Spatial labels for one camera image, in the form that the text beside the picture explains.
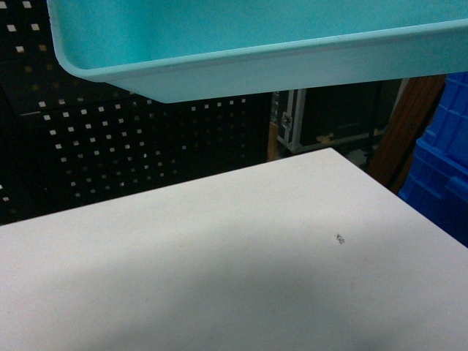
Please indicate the light teal plastic tray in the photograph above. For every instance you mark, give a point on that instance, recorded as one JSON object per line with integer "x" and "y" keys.
{"x": 177, "y": 51}

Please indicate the silver-edged flight case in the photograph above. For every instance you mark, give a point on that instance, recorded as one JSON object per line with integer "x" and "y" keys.
{"x": 345, "y": 117}

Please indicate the black perforated metal panel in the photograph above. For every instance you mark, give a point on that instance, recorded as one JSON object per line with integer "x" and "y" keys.
{"x": 67, "y": 142}

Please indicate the brown wooden plank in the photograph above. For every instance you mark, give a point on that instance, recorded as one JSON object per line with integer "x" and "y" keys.
{"x": 414, "y": 111}

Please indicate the blue plastic crate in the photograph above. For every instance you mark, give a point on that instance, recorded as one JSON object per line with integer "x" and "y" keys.
{"x": 436, "y": 185}

